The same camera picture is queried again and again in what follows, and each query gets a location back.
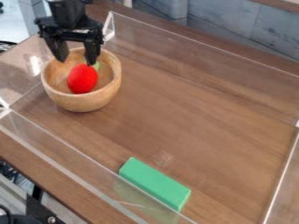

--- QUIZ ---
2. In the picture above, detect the red fruit with green leaf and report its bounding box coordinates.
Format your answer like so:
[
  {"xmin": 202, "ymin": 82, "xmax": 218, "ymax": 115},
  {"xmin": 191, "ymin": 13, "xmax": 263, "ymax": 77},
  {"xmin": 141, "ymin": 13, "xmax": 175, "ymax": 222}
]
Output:
[{"xmin": 67, "ymin": 62, "xmax": 101, "ymax": 94}]

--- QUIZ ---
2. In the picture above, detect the black clamp under table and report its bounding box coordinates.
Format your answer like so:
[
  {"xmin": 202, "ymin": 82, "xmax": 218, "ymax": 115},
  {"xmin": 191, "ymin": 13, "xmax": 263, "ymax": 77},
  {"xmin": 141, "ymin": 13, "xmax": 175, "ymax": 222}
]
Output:
[{"xmin": 26, "ymin": 186, "xmax": 67, "ymax": 224}]

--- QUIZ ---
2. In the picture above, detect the clear acrylic corner bracket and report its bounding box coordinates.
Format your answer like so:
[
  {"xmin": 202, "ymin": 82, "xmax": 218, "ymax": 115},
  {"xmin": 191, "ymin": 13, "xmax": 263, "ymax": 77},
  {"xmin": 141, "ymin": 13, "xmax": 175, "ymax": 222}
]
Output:
[{"xmin": 103, "ymin": 11, "xmax": 115, "ymax": 42}]

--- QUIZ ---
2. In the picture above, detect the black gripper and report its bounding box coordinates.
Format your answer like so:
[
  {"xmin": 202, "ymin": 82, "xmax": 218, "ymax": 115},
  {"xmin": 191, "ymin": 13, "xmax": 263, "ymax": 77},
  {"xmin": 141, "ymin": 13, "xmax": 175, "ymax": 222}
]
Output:
[{"xmin": 34, "ymin": 0, "xmax": 105, "ymax": 66}]

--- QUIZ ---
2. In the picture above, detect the green rectangular block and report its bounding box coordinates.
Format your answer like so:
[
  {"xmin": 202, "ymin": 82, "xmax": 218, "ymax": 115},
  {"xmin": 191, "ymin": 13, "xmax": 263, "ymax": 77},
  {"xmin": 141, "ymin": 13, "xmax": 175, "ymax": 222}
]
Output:
[{"xmin": 119, "ymin": 157, "xmax": 193, "ymax": 212}]

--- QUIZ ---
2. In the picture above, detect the black cable lower left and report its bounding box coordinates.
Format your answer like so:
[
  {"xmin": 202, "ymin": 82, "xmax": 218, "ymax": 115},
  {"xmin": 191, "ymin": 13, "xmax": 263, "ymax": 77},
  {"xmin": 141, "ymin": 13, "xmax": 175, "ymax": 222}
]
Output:
[{"xmin": 0, "ymin": 204, "xmax": 14, "ymax": 224}]

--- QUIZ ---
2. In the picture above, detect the wooden bowl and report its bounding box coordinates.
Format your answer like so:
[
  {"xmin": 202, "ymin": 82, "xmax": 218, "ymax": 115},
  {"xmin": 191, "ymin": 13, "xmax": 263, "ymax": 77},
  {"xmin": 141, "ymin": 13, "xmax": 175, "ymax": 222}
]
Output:
[{"xmin": 42, "ymin": 48, "xmax": 122, "ymax": 112}]

